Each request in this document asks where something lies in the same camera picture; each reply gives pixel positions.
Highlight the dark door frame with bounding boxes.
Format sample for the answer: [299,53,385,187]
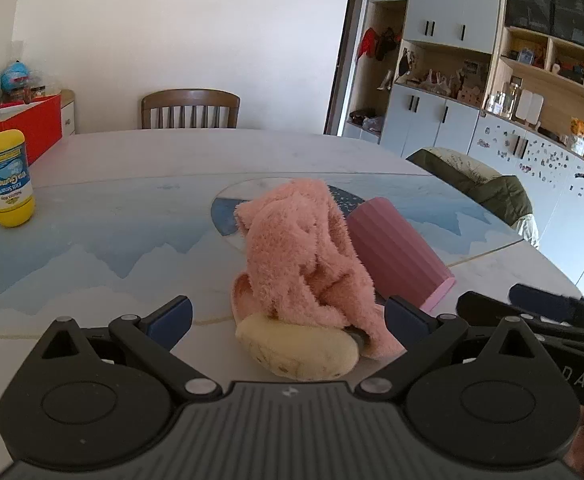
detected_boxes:
[323,0,367,136]

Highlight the pink fluffy towel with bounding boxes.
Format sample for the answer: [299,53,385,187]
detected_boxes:
[233,178,407,360]

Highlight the small white side cabinet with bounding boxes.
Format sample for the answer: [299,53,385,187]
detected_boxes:
[60,89,77,136]

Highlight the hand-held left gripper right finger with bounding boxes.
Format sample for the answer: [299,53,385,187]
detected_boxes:
[354,296,536,403]

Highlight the wooden chair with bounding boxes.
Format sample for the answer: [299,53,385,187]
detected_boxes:
[140,88,241,130]

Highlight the orange snack packet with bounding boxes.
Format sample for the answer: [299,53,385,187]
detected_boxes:
[568,117,584,157]

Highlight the red hanging garment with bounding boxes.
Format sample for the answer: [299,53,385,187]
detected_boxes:
[358,27,381,59]

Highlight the yellow plastic bottle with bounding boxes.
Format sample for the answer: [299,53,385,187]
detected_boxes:
[0,129,37,228]

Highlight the red box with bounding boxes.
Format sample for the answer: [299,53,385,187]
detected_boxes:
[0,94,63,166]

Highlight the blue plush toy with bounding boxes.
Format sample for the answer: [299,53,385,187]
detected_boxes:
[0,61,36,94]

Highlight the white cutting boards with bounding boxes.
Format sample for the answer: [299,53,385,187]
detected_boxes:
[514,88,545,127]

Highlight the dark hanging bag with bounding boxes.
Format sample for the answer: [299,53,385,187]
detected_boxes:
[376,27,403,62]

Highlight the white and wood wall cabinet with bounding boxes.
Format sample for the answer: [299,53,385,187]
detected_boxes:
[342,0,584,306]

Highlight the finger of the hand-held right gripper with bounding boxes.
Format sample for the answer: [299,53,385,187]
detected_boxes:
[508,283,584,332]
[456,291,584,347]

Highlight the potato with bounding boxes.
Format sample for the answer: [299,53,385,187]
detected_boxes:
[235,314,360,380]

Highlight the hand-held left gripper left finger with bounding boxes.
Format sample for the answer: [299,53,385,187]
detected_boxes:
[41,296,223,403]

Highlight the pink ribbed cup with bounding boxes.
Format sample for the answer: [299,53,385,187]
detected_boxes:
[347,197,456,313]

